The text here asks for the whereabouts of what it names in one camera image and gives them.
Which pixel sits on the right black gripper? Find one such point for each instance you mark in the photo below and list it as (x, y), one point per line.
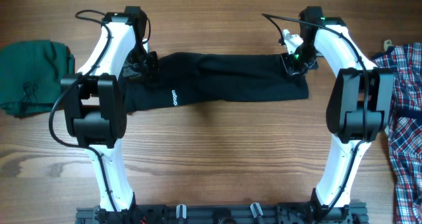
(292, 70)

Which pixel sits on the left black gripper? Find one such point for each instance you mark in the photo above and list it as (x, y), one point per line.
(143, 75)

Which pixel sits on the black t-shirt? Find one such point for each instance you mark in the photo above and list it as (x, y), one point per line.
(187, 78)

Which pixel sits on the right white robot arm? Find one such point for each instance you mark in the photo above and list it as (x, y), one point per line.
(357, 110)

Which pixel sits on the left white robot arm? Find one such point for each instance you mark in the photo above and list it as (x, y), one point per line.
(95, 113)

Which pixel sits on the folded green garment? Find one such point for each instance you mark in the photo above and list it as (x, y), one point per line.
(31, 72)

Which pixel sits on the plaid red blue shirt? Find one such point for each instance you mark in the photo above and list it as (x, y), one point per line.
(404, 127)

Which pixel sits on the black mounting rail base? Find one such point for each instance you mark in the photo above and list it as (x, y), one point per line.
(294, 212)

